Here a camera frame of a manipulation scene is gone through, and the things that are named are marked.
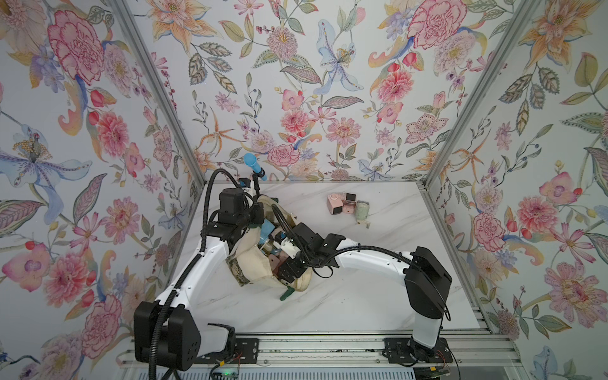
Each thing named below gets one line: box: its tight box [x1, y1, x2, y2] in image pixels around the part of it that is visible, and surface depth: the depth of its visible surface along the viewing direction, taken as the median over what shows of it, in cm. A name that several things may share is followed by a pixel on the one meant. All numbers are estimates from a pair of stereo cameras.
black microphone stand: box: [251, 167, 266, 198], surface depth 102 cm
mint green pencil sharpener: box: [356, 200, 370, 221], surface depth 104 cm
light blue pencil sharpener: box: [258, 218, 275, 245], surface depth 86 cm
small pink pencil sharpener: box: [342, 192, 358, 215], surface depth 109 cm
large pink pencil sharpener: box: [326, 193, 344, 215], surface depth 109 cm
